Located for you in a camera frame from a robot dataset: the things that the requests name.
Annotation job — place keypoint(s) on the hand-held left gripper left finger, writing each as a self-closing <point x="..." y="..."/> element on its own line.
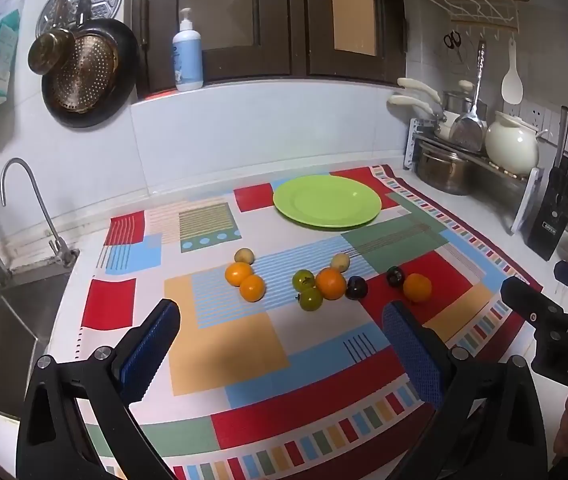
<point x="146" y="355"/>

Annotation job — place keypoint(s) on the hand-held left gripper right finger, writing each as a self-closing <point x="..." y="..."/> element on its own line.
<point x="414" y="355"/>

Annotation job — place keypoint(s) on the orange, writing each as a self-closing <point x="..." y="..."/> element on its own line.
<point x="237" y="274"/>
<point x="417" y="287"/>
<point x="252" y="288"/>
<point x="330" y="283"/>

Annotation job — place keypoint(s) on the dark purple plum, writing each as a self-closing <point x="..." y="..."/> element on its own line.
<point x="356" y="287"/>
<point x="395" y="276"/>

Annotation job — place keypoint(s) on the green tomato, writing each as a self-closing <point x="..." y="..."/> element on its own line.
<point x="304" y="279"/>
<point x="310" y="298"/>

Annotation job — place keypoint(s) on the green plate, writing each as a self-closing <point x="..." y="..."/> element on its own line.
<point x="326" y="202"/>

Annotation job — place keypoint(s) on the black knife block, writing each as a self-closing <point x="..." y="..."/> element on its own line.
<point x="556" y="210"/>

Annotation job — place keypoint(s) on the colourful patterned table mat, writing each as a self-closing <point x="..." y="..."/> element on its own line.
<point x="224" y="345"/>

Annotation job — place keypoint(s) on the white steel dish rack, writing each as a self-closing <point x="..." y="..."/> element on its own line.
<point x="524" y="200"/>

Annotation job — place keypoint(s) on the small yellow fruit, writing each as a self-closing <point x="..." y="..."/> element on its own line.
<point x="340" y="261"/>
<point x="244" y="255"/>

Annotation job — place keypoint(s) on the steel sink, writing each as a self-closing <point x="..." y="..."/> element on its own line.
<point x="9" y="340"/>

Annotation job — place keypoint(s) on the white ceramic pot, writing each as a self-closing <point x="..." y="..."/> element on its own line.
<point x="511" y="145"/>

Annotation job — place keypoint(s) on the steel stockpot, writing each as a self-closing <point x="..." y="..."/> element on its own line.
<point x="444" y="170"/>

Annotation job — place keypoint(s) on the steel slotted turner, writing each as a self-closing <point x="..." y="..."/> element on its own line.
<point x="466" y="132"/>

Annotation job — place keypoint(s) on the steel gooseneck faucet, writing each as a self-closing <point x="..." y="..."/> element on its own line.
<point x="39" y="205"/>

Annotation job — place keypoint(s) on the white rice paddle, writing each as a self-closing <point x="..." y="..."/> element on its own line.
<point x="511" y="85"/>

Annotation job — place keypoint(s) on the steel pot with lid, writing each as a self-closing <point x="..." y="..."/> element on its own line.
<point x="456" y="102"/>

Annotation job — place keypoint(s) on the red flat pad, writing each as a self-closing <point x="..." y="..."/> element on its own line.
<point x="159" y="94"/>

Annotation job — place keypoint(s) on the black scissors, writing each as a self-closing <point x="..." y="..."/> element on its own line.
<point x="453" y="40"/>

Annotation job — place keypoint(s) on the gold perforated strainer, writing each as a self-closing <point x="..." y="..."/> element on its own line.
<point x="89" y="70"/>

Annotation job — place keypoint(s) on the white blue pump bottle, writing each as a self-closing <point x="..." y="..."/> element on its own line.
<point x="187" y="60"/>

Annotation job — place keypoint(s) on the black frying pan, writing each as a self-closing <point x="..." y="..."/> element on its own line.
<point x="124" y="55"/>

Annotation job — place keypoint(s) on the small brass pot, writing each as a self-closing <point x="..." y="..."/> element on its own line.
<point x="51" y="52"/>

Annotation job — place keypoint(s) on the brown cardboard sheet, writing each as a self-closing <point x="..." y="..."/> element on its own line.
<point x="353" y="5"/>

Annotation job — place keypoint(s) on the dark wooden window sash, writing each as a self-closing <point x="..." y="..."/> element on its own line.
<point x="319" y="20"/>
<point x="274" y="20"/>

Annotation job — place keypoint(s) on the white wall outlets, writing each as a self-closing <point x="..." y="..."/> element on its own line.
<point x="534" y="112"/>

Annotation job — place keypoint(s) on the wooden hook rail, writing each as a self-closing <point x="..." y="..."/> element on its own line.
<point x="506" y="24"/>

